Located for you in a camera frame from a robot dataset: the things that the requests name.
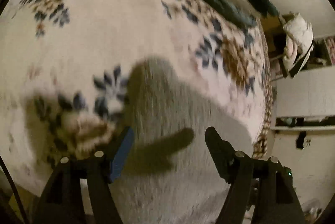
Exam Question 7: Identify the grey fleece pants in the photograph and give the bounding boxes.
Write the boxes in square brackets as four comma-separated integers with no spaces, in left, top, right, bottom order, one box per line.
[110,57,252,223]

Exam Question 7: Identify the white wardrobe shelf unit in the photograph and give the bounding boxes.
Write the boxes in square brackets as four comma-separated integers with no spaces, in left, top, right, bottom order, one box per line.
[270,36,334,209]

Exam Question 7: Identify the floral bed quilt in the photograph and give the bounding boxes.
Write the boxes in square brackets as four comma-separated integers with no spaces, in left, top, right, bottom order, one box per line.
[1,0,270,195]

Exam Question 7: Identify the clothes pile on chair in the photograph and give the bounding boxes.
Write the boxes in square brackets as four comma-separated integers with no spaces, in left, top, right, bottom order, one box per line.
[279,13,314,78]

